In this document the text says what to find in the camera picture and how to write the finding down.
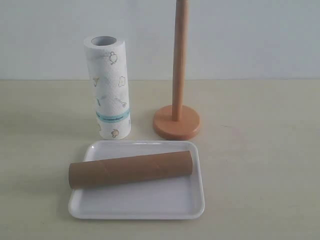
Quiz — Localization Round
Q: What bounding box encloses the white printed paper towel roll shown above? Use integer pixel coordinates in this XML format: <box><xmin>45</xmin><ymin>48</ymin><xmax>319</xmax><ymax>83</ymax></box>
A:
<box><xmin>84</xmin><ymin>36</ymin><xmax>131</xmax><ymax>140</ymax></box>

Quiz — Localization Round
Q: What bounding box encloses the brown cardboard tube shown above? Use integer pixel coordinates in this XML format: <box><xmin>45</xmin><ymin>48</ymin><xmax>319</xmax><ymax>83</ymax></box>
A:
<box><xmin>68</xmin><ymin>151</ymin><xmax>193</xmax><ymax>189</ymax></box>

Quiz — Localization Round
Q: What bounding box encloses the wooden paper towel holder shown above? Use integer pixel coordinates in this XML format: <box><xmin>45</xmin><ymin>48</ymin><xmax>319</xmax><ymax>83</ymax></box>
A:
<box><xmin>153</xmin><ymin>0</ymin><xmax>200</xmax><ymax>141</ymax></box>

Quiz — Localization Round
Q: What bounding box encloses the white rectangular plastic tray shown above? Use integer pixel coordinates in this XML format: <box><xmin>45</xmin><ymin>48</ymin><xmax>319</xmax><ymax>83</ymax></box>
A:
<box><xmin>68</xmin><ymin>140</ymin><xmax>205</xmax><ymax>220</ymax></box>

